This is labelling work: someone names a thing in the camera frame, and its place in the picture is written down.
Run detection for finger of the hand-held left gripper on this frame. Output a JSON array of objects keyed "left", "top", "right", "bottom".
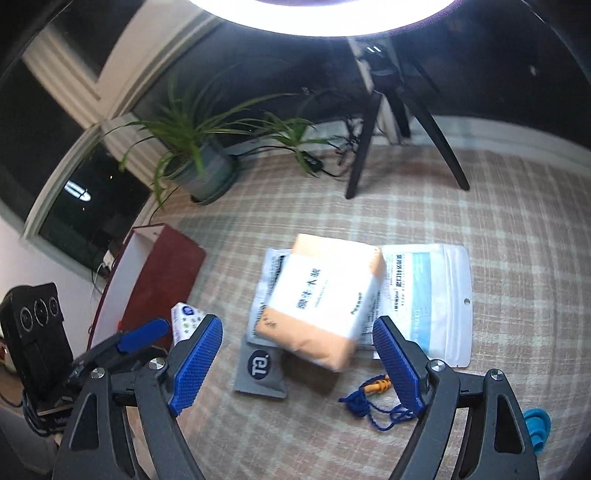
[{"left": 73, "top": 318, "right": 172, "bottom": 371}]

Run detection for blue corded orange earplugs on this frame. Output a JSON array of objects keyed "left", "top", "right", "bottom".
[{"left": 339, "top": 374, "right": 416, "bottom": 433}]

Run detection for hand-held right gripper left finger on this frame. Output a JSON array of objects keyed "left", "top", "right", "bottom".
[{"left": 52, "top": 314, "right": 223, "bottom": 480}]

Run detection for white window frame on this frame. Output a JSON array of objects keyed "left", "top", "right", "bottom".
[{"left": 18, "top": 9, "right": 222, "bottom": 241}]

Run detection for small white tissue packet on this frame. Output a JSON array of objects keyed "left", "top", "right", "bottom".
[{"left": 170, "top": 302, "right": 208, "bottom": 344}]

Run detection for white face mask packet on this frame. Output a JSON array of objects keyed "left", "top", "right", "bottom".
[{"left": 246, "top": 248, "right": 296, "bottom": 344}]

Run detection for grey pouch with round logo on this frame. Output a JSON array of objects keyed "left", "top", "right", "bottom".
[{"left": 233, "top": 335, "right": 289, "bottom": 401}]

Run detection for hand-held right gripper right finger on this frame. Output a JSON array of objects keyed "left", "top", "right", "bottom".
[{"left": 372, "top": 316, "right": 541, "bottom": 480}]

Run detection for teal plastic object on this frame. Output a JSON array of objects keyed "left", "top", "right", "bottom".
[{"left": 522, "top": 408, "right": 551, "bottom": 454}]

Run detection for reddish brown box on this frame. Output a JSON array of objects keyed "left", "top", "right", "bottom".
[{"left": 85, "top": 224, "right": 206, "bottom": 356}]

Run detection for black cable with adapter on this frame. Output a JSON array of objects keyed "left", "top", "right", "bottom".
[{"left": 240, "top": 115, "right": 363, "bottom": 180}]

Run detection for potted spider plant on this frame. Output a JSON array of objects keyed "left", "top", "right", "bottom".
[{"left": 85, "top": 69, "right": 342, "bottom": 210}]

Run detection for ring light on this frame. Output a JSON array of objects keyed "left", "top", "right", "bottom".
[{"left": 189, "top": 0, "right": 467, "bottom": 35}]

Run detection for black tripod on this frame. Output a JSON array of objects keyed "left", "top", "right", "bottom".
[{"left": 344, "top": 34, "right": 471, "bottom": 200}]

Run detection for orange and white tissue pack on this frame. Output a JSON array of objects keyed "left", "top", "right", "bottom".
[{"left": 254, "top": 233, "right": 386, "bottom": 372}]

